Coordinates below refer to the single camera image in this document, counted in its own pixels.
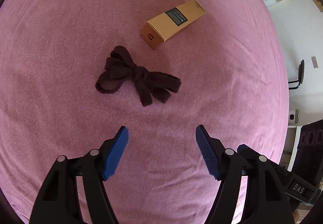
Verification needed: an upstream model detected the white computer desk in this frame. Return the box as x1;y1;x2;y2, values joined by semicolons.
286;109;303;172

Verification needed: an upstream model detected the black office chair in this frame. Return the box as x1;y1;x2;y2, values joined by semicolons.
288;60;305;90

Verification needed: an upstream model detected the pink bed sheet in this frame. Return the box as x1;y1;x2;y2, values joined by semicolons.
1;0;288;223

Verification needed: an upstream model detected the tan cardboard box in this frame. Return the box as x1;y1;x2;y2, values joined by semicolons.
140;0;206;50

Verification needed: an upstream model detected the dark maroon bow ribbon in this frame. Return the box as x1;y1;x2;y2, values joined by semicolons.
95;46;181;107

